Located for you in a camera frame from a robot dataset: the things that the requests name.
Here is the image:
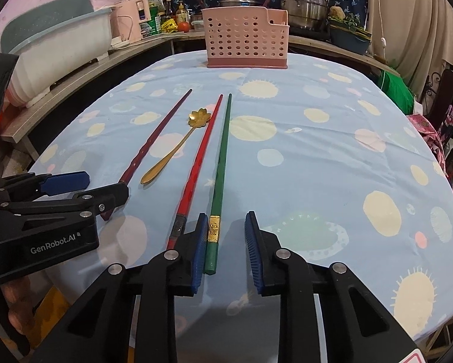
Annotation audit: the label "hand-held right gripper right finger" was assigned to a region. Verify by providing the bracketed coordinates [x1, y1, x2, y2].
[245, 211, 420, 363]

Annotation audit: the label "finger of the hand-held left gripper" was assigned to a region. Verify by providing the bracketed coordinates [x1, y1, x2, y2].
[1, 184, 130, 221]
[0, 171, 91, 202]

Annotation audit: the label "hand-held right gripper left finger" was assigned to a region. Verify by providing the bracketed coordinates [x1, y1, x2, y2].
[30, 213, 210, 363]

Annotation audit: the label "red chopstick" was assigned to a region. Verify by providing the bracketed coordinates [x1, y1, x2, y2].
[166, 94, 224, 251]

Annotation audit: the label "gold flower spoon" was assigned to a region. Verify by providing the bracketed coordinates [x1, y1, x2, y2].
[140, 108, 211, 186]

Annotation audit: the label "pink perforated utensil basket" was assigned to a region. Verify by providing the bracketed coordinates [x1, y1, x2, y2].
[202, 6, 291, 70]

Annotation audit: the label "person's left hand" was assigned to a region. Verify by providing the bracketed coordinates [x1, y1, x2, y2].
[1, 277, 38, 350]

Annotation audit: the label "person's yellow pants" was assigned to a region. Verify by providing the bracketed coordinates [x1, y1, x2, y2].
[36, 286, 69, 323]

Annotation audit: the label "white dish tub grey lid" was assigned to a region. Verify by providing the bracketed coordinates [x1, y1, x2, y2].
[1, 0, 116, 109]

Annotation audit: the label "pink kitchen appliance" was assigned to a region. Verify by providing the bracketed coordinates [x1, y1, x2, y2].
[110, 0, 152, 44]

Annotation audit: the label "green and white package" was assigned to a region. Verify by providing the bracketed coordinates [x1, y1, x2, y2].
[140, 0, 165, 39]

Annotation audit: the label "yellow oil bottle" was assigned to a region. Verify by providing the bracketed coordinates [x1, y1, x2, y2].
[175, 2, 191, 25]

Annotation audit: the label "pink floral cloth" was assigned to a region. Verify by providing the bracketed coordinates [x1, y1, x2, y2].
[405, 113, 449, 175]

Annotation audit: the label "green plastic bag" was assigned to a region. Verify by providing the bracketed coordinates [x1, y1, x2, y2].
[379, 70, 417, 116]

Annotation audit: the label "blue plastic basin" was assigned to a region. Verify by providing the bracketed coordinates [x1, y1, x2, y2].
[328, 25, 375, 56]

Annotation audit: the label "dark ornate chair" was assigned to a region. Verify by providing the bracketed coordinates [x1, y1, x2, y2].
[419, 69, 453, 122]

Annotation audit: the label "dark basin with vegetables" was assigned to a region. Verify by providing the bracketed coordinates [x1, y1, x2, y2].
[327, 5, 373, 41]

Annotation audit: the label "stainless steel steamer pot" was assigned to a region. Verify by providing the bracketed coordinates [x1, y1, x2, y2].
[278, 0, 331, 33]

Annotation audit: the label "beige curtain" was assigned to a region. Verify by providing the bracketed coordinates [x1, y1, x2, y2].
[366, 0, 453, 100]

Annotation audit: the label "white cord with switch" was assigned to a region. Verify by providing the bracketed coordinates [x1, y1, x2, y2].
[373, 0, 388, 58]

